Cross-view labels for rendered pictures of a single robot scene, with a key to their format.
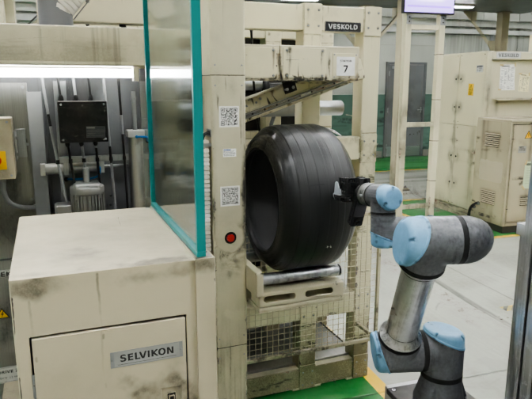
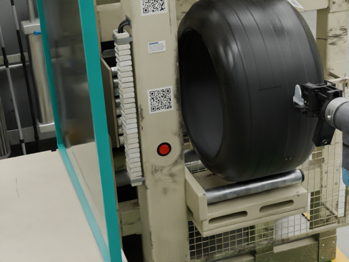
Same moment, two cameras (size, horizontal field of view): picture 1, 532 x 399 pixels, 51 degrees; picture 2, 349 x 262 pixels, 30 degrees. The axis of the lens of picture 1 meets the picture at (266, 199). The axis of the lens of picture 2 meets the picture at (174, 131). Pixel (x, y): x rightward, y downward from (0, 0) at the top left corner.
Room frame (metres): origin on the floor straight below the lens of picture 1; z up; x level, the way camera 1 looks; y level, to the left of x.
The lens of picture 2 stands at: (0.28, -0.03, 1.93)
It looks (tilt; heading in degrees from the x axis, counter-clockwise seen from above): 25 degrees down; 4
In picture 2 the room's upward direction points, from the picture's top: 4 degrees counter-clockwise
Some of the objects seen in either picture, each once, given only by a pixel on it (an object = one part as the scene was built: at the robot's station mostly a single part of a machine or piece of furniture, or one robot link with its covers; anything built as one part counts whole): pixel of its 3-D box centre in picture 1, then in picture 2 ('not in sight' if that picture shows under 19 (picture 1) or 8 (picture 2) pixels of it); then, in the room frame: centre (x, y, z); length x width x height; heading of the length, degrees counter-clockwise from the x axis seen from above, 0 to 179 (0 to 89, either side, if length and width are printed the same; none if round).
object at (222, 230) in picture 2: (283, 287); (232, 194); (2.19, -0.07, 0.80); 0.37 x 0.36 x 0.02; 21
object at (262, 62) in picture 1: (285, 64); not in sight; (2.52, -0.08, 1.71); 0.61 x 0.25 x 0.15; 111
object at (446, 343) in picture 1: (440, 348); not in sight; (1.48, -0.50, 0.88); 0.13 x 0.12 x 0.14; 94
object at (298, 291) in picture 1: (298, 290); (250, 204); (2.06, -0.13, 0.84); 0.36 x 0.09 x 0.06; 111
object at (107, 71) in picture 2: not in sight; (134, 97); (2.47, 0.27, 1.05); 0.20 x 0.15 x 0.30; 111
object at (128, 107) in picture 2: (205, 203); (130, 110); (2.02, 0.22, 1.19); 0.05 x 0.04 x 0.48; 21
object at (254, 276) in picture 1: (243, 269); (182, 178); (2.13, 0.09, 0.90); 0.40 x 0.03 x 0.10; 21
